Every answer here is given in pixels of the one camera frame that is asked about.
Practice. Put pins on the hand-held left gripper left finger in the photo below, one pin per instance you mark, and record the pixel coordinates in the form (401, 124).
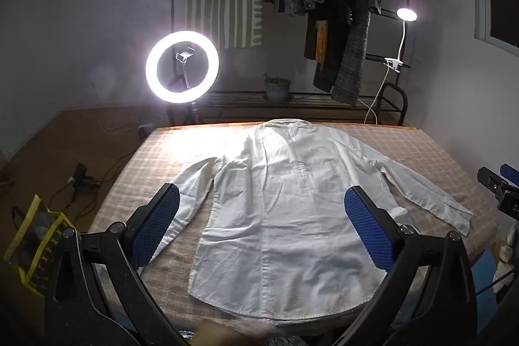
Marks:
(157, 226)

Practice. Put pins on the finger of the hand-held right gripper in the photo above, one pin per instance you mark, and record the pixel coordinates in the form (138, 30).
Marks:
(511, 172)
(490, 179)

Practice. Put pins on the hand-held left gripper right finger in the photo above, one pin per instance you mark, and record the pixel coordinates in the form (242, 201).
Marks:
(369, 232)

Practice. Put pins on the white long-sleeved shirt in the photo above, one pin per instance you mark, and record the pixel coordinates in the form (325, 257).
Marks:
(284, 228)

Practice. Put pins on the black metal clothes rack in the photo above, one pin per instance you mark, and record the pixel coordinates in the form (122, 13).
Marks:
(308, 102)

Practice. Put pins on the beige checked blanket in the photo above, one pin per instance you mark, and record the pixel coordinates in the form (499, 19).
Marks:
(425, 159)

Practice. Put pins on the yellow and black bag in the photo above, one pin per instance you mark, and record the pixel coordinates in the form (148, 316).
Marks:
(24, 232)

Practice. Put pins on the potted plant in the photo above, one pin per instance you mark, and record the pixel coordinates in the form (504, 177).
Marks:
(277, 90)

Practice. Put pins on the phone holder clamp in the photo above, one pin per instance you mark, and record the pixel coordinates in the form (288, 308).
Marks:
(183, 55)

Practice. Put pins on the grey plaid coat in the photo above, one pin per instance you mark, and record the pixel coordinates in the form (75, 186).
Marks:
(352, 54)

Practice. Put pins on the white clip lamp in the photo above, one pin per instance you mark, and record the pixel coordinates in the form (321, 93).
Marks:
(406, 14)

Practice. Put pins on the yellow patterned garment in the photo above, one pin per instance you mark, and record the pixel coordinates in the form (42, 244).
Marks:
(322, 42)

